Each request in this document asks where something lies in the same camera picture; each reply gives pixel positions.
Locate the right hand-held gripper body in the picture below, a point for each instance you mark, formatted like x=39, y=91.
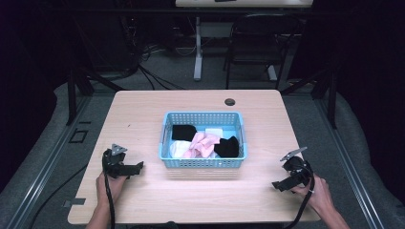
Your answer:
x=297, y=167

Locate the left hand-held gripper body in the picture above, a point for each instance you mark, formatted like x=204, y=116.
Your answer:
x=114, y=160

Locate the person's right hand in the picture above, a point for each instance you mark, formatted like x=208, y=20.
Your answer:
x=316, y=197

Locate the person's left hand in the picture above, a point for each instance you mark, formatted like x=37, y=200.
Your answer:
x=110, y=191

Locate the white sock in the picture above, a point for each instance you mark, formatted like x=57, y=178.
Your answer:
x=179, y=149

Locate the grey tape strip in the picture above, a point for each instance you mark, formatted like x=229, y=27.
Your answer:
x=75, y=202

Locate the black sock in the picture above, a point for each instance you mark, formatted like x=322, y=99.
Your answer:
x=227, y=148
x=184, y=132

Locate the pink sock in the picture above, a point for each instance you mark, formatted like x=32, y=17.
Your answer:
x=203, y=144

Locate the black metal stand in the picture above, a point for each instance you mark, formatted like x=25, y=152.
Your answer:
x=72, y=95
x=331, y=95

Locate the blue plastic basket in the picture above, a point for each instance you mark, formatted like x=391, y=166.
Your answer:
x=203, y=118

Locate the black folding chair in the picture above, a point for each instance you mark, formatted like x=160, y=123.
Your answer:
x=264, y=35

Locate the white desk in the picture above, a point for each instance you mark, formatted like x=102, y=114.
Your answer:
x=242, y=3

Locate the metal floor rail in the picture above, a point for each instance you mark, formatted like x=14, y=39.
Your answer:
x=347, y=165
x=41, y=178

